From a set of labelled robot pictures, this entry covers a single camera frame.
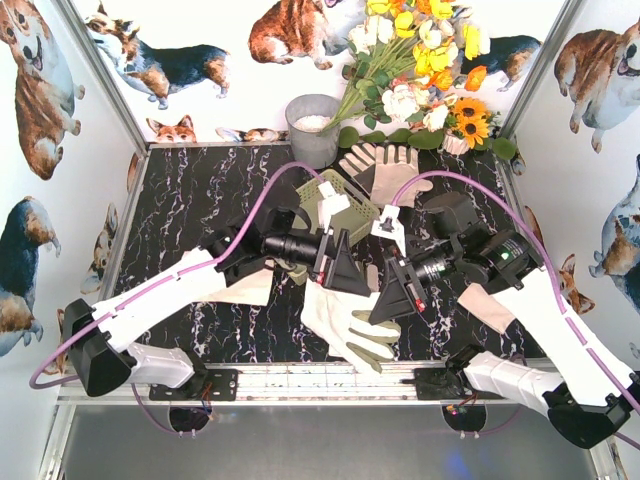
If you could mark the white glove left side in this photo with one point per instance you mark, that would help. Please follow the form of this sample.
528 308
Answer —
253 290

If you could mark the white glove back right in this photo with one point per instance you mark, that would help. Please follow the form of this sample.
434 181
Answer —
394 166

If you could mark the artificial flower bouquet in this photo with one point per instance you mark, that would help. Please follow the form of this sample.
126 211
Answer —
418 64

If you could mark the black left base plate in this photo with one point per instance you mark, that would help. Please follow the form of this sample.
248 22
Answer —
212 384

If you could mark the small white flower pot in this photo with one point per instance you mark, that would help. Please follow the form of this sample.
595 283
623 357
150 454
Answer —
454 145

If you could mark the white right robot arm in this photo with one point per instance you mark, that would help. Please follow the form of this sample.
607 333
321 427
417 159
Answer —
587 396

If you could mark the white glove green fingers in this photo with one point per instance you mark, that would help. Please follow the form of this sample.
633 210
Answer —
342 320

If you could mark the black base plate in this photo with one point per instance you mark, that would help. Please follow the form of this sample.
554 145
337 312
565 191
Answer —
212 384
442 384

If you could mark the white glove right side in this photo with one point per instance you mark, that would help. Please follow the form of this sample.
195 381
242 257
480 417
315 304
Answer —
485 308

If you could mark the aluminium front rail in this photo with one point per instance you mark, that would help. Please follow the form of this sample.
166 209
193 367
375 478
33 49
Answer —
285 384

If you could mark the pale green storage basket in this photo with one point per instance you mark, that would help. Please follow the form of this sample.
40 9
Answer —
357 219

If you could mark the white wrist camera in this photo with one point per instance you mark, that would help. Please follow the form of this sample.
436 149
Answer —
330 205
389 228

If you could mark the white glove grey patch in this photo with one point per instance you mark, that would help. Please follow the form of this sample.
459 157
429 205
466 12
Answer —
371 275

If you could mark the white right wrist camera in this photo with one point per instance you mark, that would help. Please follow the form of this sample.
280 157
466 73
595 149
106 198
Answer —
389 228

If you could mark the striped glove back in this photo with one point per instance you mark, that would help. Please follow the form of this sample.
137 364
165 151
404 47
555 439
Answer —
359 164

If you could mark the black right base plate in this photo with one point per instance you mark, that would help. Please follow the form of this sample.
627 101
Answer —
442 384

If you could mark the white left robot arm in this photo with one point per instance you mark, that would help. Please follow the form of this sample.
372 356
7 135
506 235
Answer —
102 338

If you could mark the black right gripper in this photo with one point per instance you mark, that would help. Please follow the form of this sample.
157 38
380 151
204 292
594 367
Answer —
410 283

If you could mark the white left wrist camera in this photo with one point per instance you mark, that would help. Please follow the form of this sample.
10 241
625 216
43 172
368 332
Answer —
330 205

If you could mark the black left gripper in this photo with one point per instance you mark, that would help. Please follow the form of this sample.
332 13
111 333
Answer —
326 259

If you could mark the grey metal bucket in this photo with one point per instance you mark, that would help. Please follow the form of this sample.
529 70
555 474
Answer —
313 139

